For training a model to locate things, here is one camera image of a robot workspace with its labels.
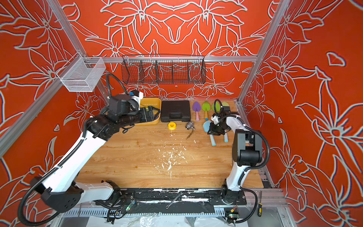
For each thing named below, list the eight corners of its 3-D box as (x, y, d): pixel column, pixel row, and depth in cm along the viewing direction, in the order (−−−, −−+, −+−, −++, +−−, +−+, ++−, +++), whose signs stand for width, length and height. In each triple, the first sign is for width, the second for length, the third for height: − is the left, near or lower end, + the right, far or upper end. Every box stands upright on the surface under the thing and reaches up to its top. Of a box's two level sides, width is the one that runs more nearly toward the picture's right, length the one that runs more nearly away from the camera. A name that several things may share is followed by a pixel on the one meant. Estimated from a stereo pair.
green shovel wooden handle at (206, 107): (203, 120, 108) (204, 118, 106) (201, 103, 120) (201, 101, 118) (212, 120, 108) (212, 118, 106) (209, 103, 120) (209, 101, 118)
